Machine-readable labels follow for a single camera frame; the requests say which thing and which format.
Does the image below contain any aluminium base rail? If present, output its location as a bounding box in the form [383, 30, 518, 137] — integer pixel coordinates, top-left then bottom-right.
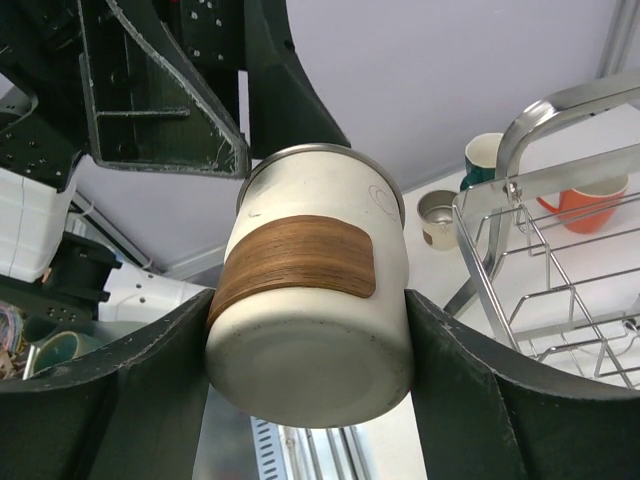
[278, 425, 380, 480]

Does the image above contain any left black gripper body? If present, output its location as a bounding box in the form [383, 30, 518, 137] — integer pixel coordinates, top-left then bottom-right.
[1, 1, 243, 190]

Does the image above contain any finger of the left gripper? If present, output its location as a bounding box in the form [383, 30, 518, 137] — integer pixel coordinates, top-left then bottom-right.
[244, 0, 350, 159]
[78, 1, 250, 179]

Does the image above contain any white steel cup wood band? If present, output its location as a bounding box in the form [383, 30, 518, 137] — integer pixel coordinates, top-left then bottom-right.
[205, 144, 413, 428]

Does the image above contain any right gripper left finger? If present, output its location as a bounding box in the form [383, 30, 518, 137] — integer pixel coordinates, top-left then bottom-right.
[1, 289, 214, 479]

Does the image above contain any stainless steel dish rack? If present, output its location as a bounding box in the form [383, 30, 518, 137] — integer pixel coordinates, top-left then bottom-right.
[446, 70, 639, 389]

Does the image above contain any small cream steel tumbler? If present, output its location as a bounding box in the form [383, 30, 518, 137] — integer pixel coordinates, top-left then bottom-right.
[417, 190, 457, 251]

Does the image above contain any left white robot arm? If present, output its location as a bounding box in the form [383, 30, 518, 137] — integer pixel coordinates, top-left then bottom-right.
[1, 1, 348, 325]

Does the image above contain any orange mug white interior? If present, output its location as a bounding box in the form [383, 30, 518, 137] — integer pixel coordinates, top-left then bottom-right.
[537, 175, 629, 234]

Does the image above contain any white slotted cable duct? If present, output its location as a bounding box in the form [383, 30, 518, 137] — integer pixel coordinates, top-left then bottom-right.
[250, 416, 288, 480]

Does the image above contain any dark teal mug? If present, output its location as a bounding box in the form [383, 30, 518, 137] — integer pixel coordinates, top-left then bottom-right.
[460, 133, 503, 191]

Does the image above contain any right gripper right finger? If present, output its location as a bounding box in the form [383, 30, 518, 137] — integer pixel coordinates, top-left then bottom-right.
[405, 290, 639, 479]

